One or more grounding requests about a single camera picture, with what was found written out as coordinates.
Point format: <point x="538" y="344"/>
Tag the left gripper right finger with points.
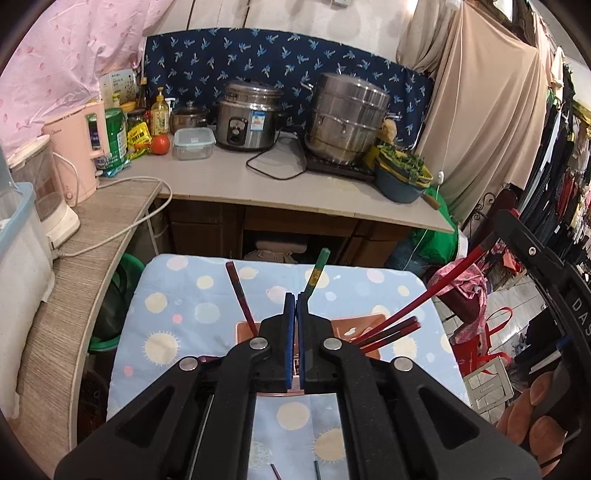
<point x="398" y="422"/>

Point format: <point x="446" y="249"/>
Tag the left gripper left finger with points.
<point x="192" y="422"/>

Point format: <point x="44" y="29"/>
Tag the maroon chopstick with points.
<point x="240" y="296"/>
<point x="397" y="335"/>
<point x="388" y="331"/>
<point x="276" y="473"/>

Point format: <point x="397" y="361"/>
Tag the red chopstick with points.
<point x="432" y="291"/>

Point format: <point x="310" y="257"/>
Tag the green chopstick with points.
<point x="316" y="272"/>
<point x="318" y="475"/>

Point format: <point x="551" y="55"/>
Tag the pink floral garment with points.
<point x="467" y="297"/>

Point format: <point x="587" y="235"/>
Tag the pink perforated utensil basket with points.
<point x="323" y="332"/>

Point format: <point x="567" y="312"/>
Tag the blue planet-print tablecloth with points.
<point x="185" y="306"/>

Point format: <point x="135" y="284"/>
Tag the green bag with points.
<point x="436" y="247"/>

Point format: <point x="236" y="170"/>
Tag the beige curtain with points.
<point x="486" y="117"/>

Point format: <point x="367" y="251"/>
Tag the blue bowl with vegetables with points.
<point x="401" y="176"/>

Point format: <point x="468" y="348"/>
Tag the white plastic storage bin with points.
<point x="27" y="279"/>

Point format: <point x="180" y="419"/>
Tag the black induction cooker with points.
<point x="355" y="171"/>

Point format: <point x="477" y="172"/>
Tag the wooden counter shelf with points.
<point x="53" y="359"/>

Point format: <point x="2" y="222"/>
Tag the stainless steel steamer pot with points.
<point x="345" y="115"/>

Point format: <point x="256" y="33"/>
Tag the clear food container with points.
<point x="193" y="143"/>

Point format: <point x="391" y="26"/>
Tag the red tomato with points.
<point x="160" y="145"/>

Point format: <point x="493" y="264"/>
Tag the yellow snack packet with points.
<point x="138" y="141"/>

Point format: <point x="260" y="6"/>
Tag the white food steamer appliance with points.
<point x="34" y="162"/>

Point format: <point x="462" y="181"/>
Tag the small lidded pot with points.
<point x="188" y="116"/>

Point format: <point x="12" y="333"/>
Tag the pink electric kettle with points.
<point x="70" y="139"/>

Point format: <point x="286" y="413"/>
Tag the stainless steel rice cooker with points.
<point x="248" y="116"/>

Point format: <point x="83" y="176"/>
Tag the green canister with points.
<point x="116" y="158"/>

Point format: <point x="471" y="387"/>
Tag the yellow oil bottle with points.
<point x="159" y="115"/>

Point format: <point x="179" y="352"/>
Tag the navy floral cloth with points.
<point x="194" y="65"/>

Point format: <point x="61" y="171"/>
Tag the pink floral curtain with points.
<point x="57" y="65"/>

